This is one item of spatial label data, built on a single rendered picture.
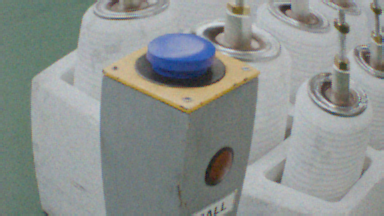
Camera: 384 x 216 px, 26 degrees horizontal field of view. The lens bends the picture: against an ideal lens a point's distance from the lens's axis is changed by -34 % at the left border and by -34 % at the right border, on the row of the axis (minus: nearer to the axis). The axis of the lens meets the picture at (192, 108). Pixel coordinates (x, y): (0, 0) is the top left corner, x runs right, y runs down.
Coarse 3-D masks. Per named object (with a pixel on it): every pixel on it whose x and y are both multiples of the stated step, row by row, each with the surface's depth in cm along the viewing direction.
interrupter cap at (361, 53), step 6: (354, 48) 92; (360, 48) 93; (366, 48) 93; (354, 54) 91; (360, 54) 91; (366, 54) 92; (360, 60) 90; (366, 60) 91; (360, 66) 89; (366, 66) 89; (372, 66) 90; (372, 72) 88; (378, 72) 88; (378, 78) 88
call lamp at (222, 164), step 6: (228, 150) 70; (222, 156) 70; (228, 156) 70; (216, 162) 69; (222, 162) 70; (228, 162) 70; (216, 168) 69; (222, 168) 70; (228, 168) 71; (210, 174) 69; (216, 174) 70; (222, 174) 70; (210, 180) 70; (216, 180) 70
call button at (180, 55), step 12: (168, 36) 70; (180, 36) 70; (192, 36) 70; (156, 48) 68; (168, 48) 68; (180, 48) 68; (192, 48) 68; (204, 48) 68; (156, 60) 68; (168, 60) 67; (180, 60) 67; (192, 60) 67; (204, 60) 68; (168, 72) 68; (180, 72) 68; (192, 72) 68; (204, 72) 69
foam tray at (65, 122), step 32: (64, 64) 99; (32, 96) 97; (64, 96) 94; (32, 128) 99; (64, 128) 94; (96, 128) 91; (288, 128) 95; (64, 160) 96; (96, 160) 93; (64, 192) 99; (96, 192) 95; (256, 192) 83; (288, 192) 82; (352, 192) 81
